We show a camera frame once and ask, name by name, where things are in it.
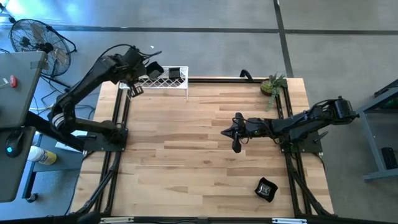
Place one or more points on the grey desk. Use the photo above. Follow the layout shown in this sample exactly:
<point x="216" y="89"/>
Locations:
<point x="15" y="99"/>

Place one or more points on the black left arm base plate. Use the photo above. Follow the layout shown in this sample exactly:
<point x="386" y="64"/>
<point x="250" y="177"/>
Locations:
<point x="93" y="144"/>

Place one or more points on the black computer mouse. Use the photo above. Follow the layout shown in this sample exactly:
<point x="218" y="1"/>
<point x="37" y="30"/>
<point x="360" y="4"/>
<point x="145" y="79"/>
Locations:
<point x="14" y="144"/>

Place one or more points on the black clamp hook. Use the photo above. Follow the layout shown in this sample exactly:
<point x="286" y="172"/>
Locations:
<point x="246" y="74"/>

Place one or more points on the black floor fan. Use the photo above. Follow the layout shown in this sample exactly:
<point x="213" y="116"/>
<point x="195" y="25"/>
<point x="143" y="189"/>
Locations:
<point x="46" y="47"/>

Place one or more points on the silver metal bracket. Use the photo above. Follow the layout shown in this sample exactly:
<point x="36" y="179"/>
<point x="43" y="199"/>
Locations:
<point x="289" y="221"/>
<point x="116" y="220"/>

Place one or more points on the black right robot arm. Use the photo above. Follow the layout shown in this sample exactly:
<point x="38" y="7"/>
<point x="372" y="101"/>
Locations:
<point x="304" y="123"/>

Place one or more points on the white yellow spray bottle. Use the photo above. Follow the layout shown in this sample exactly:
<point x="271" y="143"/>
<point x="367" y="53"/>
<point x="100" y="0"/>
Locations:
<point x="42" y="155"/>

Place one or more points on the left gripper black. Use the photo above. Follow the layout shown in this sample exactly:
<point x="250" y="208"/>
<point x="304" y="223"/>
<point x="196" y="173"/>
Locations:
<point x="134" y="65"/>

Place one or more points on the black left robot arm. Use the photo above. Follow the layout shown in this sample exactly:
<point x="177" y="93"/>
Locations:
<point x="84" y="87"/>

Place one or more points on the black aluminium table frame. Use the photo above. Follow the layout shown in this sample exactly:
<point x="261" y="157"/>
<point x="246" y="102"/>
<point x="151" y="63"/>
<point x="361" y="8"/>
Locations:
<point x="217" y="80"/>

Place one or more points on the black wavy square plate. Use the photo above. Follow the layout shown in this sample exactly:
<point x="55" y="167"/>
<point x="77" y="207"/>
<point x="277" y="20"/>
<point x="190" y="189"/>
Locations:
<point x="266" y="189"/>

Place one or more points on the potted green succulent plant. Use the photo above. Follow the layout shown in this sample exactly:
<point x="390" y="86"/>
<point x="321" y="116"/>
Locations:
<point x="266" y="87"/>

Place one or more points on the grey desk foot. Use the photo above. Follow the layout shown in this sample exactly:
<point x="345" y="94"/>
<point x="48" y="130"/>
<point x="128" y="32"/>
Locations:
<point x="56" y="163"/>

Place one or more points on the black flat device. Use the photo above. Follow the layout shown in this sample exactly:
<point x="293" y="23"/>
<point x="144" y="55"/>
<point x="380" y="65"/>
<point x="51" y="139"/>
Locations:
<point x="389" y="158"/>

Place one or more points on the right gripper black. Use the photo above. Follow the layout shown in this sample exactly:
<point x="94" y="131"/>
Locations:
<point x="256" y="128"/>

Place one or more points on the black slanted stand beam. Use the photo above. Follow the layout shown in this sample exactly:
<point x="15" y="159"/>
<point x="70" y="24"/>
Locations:
<point x="40" y="124"/>

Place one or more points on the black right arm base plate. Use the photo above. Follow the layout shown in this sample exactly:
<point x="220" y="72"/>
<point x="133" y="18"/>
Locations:
<point x="311" y="146"/>

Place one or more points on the small red button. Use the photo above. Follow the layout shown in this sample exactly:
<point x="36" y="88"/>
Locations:
<point x="13" y="81"/>

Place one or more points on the grey metal side table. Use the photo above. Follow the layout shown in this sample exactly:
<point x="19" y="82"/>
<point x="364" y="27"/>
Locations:
<point x="374" y="149"/>

